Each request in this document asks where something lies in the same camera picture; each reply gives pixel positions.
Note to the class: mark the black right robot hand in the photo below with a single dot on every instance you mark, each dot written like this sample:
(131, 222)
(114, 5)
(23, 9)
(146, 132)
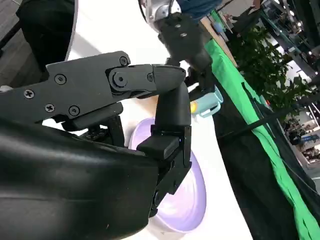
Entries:
(62, 175)

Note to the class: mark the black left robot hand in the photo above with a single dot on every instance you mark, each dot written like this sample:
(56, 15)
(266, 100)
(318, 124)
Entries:
(185, 40)

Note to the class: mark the person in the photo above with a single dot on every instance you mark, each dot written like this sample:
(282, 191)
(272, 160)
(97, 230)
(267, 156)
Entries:
(195, 7)

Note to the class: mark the pale green mug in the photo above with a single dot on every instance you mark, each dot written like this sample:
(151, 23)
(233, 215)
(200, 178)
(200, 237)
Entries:
(205, 107)

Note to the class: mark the green leafy plant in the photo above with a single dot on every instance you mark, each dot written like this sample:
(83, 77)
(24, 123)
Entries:
(262, 62)

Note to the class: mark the lilac plate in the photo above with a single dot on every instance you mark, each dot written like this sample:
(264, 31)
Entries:
(186, 200)

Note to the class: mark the black robot torso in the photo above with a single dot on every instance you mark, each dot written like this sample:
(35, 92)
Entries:
(47, 30)

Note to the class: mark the green cloth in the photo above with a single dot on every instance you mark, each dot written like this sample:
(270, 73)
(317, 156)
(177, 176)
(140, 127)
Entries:
(275, 155)

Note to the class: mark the black cloth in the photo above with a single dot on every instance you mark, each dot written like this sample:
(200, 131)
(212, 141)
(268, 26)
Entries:
(250, 190)

